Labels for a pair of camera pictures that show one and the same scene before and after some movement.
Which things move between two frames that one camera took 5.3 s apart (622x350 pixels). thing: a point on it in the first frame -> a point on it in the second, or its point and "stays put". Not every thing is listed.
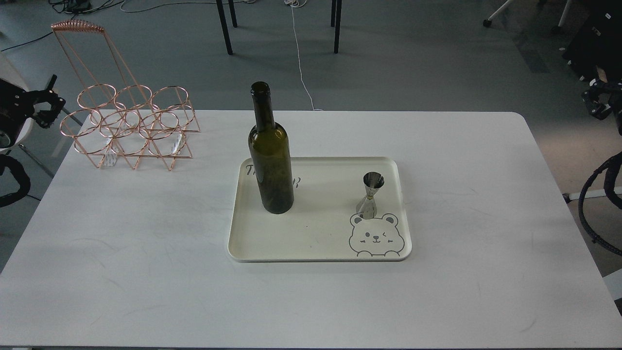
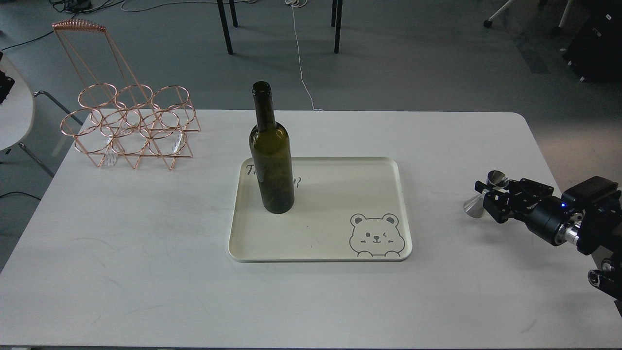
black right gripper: x=599 y=97 -> x=544 y=214
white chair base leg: x=487 y=23 stays put
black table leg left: x=224 y=23 stays put
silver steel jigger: x=367 y=208 -> x=473 y=205
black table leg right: x=338 y=9 stays put
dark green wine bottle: x=270 y=150 stays put
